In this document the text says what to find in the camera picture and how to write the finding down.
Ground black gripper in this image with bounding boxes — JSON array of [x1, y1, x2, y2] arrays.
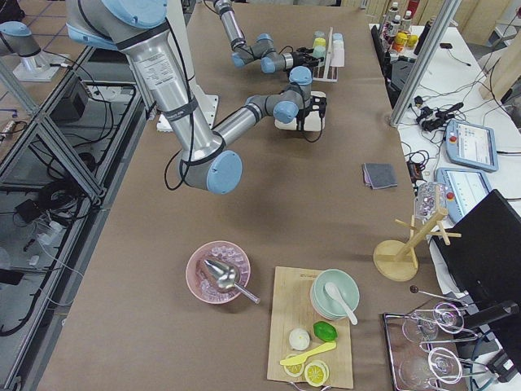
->
[[291, 46, 326, 68], [304, 95, 327, 122]]

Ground mint green cup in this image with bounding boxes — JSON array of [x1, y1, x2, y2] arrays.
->
[[312, 46, 326, 61]]

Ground cream rabbit tray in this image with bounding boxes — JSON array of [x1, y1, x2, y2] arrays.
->
[[274, 90, 326, 132]]

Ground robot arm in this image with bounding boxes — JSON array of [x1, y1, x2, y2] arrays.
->
[[212, 0, 326, 73], [66, 1, 318, 194]]

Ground yellow cup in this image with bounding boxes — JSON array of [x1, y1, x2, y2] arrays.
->
[[313, 37, 326, 48]]

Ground pink cup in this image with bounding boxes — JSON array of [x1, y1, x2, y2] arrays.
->
[[331, 46, 345, 68]]

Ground light blue cup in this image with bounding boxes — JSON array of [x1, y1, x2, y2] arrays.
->
[[332, 33, 344, 42]]

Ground folded grey cloth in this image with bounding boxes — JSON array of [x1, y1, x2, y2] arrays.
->
[[362, 163, 397, 190]]

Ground teach pendant tablet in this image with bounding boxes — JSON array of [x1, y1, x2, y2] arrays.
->
[[436, 168, 492, 223], [445, 119, 499, 172]]

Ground wooden mug tree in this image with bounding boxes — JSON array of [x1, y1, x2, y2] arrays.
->
[[373, 182, 462, 282]]

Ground white ceramic spoon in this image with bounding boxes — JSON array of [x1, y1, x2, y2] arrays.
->
[[325, 282, 358, 326]]

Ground metal ice scoop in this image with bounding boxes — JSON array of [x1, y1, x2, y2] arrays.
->
[[203, 257, 261, 305]]

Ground stacked mint bowls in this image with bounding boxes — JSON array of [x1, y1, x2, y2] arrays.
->
[[309, 269, 360, 320]]

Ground pink ice bowl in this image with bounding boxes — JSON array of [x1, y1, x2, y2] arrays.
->
[[186, 240, 251, 304]]

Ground green lime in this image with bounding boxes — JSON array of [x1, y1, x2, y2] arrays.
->
[[313, 321, 338, 342]]

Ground black monitor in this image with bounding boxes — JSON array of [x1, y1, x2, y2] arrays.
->
[[434, 190, 520, 303]]

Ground wooden cutting board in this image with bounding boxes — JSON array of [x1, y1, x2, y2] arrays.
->
[[267, 266, 354, 389]]

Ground yellow plastic knife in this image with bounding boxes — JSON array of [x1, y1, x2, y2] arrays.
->
[[279, 340, 337, 367]]

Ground lemon slice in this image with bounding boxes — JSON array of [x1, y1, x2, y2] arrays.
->
[[283, 362, 304, 378], [304, 360, 330, 387]]

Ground wine glass rack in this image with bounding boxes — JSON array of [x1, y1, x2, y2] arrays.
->
[[379, 288, 514, 391]]

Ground white wire cup rack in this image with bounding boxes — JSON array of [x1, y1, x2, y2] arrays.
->
[[312, 28, 341, 82]]

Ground aluminium frame post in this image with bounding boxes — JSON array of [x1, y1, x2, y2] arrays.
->
[[389, 0, 462, 128]]

